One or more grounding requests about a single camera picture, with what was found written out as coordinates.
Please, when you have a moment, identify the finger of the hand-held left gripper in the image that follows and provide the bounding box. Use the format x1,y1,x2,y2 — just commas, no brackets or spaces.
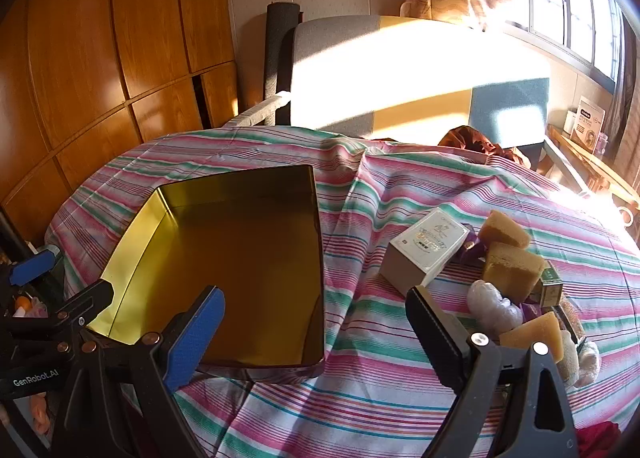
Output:
0,245,63,299
0,279,117,354

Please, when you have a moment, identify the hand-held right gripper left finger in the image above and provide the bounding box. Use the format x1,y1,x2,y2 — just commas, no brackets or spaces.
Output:
50,284,227,458

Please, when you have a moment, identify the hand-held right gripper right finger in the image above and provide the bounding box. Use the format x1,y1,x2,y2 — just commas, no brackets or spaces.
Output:
405,285,581,458

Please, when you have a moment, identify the white plastic bag bundle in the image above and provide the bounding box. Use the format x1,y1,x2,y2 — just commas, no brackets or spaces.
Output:
466,279,525,339

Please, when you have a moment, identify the white cardboard box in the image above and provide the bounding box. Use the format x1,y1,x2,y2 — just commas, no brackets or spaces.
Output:
380,207,471,299

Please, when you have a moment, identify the gold tin box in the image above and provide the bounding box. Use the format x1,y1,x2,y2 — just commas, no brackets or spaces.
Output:
86,164,326,384

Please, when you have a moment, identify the yellow sponge block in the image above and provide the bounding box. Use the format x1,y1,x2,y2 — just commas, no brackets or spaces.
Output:
477,210,532,249
482,242,548,303
499,310,563,364

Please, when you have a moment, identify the white towel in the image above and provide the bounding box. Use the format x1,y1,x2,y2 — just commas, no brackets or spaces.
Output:
560,333,601,386

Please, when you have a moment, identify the black flask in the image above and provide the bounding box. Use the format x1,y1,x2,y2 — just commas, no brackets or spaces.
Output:
0,205,38,263

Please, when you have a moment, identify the striped bed sheet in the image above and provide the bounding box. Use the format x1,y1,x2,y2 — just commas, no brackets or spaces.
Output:
45,127,640,458

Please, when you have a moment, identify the small green box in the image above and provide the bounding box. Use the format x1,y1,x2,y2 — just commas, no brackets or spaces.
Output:
530,263,563,309

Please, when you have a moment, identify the brown cloth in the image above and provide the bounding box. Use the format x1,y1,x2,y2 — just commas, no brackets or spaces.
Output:
437,125,531,169

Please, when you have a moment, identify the red cloth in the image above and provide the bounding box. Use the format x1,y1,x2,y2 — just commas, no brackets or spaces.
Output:
575,420,626,458

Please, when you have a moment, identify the wooden side table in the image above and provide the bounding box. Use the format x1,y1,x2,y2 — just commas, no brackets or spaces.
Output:
542,123,640,219

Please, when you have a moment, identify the wooden wardrobe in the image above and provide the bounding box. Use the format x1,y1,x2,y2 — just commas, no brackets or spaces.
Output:
0,0,241,249

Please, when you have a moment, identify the white labelled box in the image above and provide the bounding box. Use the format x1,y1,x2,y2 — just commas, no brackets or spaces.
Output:
572,96,607,153

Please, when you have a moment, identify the grey upholstered chair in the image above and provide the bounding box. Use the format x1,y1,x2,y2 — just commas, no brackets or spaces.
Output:
280,15,551,149

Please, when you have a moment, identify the striped side curtain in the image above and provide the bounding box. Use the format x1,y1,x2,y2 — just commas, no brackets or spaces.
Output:
607,12,640,169

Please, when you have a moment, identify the white bed frame rail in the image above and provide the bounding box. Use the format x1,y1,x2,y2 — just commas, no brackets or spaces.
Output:
222,92,292,129

